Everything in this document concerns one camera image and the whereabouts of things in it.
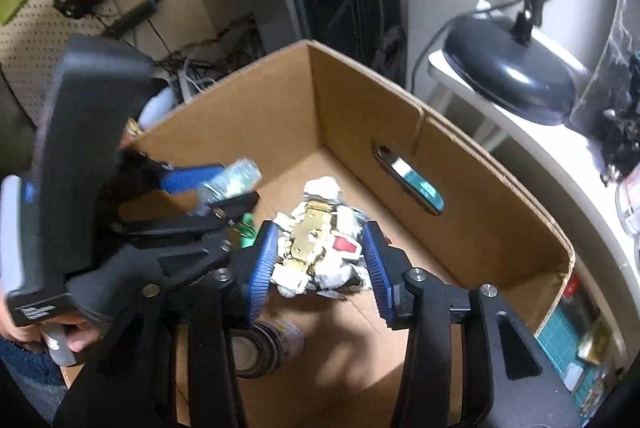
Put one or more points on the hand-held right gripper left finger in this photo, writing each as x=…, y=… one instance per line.
x=262, y=268

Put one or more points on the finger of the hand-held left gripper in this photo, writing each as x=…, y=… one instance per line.
x=192, y=178
x=235, y=203

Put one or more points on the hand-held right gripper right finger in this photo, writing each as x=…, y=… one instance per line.
x=377, y=268

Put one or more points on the small glass bottle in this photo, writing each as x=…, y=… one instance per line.
x=230, y=180

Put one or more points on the white model robot part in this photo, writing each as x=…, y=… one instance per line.
x=310, y=243

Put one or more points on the brown cardboard box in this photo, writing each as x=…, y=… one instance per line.
x=450, y=188

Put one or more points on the person's left hand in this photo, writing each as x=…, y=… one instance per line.
x=80, y=338

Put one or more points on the black tape roll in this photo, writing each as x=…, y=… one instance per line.
x=280, y=343

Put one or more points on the white round gadget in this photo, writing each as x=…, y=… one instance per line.
x=160, y=106

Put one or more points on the white pegboard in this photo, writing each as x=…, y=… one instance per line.
x=40, y=48

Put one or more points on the black power strip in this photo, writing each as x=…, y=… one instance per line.
x=135, y=13

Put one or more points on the green cutting mat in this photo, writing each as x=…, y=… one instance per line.
x=565, y=323

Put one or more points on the white desk shelf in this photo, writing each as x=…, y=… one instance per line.
x=550, y=158

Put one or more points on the yellow small box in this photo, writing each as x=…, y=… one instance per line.
x=597, y=343

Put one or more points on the black desk lamp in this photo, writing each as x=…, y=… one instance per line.
x=510, y=73

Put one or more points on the person's blue jeans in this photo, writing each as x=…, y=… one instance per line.
x=25, y=373

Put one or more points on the black small robot model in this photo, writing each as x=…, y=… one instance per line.
x=622, y=128

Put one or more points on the storm printed backdrop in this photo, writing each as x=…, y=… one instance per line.
x=615, y=58

